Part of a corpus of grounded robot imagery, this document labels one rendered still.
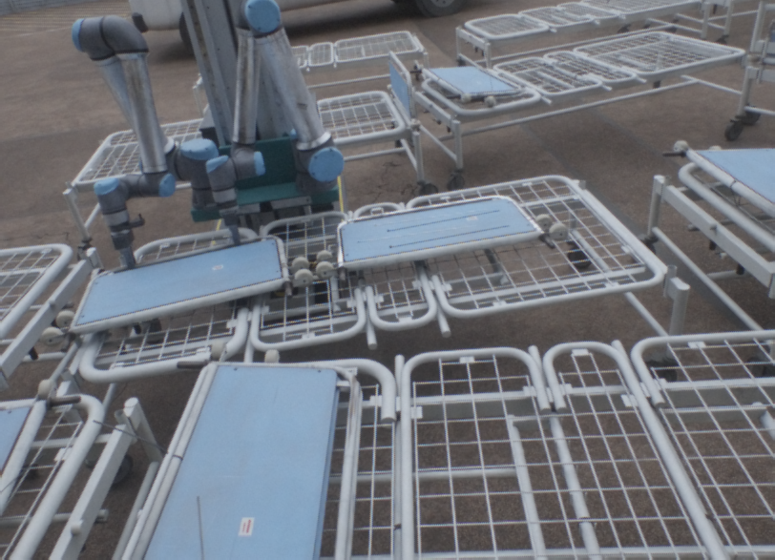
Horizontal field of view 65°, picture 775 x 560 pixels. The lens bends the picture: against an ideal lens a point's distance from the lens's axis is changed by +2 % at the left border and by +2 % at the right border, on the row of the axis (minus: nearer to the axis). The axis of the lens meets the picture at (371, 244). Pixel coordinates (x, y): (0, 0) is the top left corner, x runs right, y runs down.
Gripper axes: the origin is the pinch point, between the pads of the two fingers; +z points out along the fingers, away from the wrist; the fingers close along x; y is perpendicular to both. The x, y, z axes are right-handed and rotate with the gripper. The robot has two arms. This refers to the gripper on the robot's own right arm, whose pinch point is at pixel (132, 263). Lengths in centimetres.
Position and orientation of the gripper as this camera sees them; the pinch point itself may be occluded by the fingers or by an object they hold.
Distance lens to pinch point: 255.6
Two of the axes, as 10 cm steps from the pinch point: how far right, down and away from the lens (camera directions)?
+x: 1.8, 2.6, -9.5
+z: 1.8, 9.4, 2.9
